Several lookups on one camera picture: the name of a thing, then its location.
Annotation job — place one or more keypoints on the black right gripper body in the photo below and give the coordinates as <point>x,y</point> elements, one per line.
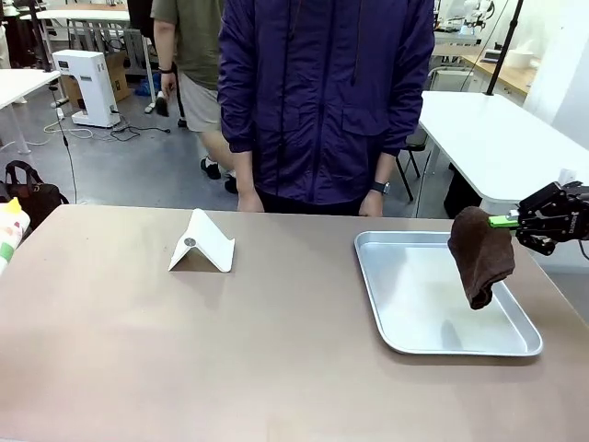
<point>575,212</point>

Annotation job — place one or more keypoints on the person's right hand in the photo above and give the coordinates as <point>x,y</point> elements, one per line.
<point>250,200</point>

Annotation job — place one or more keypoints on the person in olive shirt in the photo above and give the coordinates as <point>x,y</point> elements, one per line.
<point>198,46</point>

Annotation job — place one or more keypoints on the long white table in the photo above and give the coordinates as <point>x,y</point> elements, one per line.
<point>92,15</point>

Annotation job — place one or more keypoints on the white folded roller stand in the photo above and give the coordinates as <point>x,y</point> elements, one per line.
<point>207,244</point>

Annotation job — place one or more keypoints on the wooden workbench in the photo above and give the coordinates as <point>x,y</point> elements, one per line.
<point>501,73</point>

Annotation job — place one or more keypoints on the black bag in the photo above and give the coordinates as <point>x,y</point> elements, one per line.
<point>41,198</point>

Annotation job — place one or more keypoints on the black chair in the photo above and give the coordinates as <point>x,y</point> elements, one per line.
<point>414,149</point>

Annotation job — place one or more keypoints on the silver metal tray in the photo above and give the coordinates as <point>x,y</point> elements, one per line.
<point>414,294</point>

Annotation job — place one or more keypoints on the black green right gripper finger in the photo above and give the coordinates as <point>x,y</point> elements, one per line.
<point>538,239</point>
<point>529,212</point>

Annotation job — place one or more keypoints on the brown cardboard box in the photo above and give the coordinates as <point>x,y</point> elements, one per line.
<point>118,78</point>

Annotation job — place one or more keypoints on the olive shirt person's hand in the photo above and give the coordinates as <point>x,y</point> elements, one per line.
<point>169,84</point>

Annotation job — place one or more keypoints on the small white table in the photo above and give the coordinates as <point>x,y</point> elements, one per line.
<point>18,85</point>

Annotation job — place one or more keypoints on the white bucket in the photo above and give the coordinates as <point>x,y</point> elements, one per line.
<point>520,59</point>

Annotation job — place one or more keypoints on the white standing machine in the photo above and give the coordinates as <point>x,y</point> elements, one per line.
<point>92,87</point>

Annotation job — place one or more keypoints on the person in purple jacket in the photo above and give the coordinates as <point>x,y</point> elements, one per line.
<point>322,92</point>

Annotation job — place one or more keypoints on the person's left hand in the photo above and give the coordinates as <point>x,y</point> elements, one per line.
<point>370,206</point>

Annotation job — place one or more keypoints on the black tripod pole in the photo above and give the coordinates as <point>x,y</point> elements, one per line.
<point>504,50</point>

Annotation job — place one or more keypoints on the black wristwatch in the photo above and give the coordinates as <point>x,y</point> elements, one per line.
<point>381,187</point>

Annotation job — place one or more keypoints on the person's right forearm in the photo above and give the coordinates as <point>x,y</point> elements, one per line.
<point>245,170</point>

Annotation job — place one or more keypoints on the person's left forearm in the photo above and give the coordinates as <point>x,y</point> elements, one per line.
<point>384,168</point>

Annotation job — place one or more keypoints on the brown towel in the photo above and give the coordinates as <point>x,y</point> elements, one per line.
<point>478,258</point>

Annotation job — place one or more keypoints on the large white table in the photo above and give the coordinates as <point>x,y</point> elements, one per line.
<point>483,138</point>

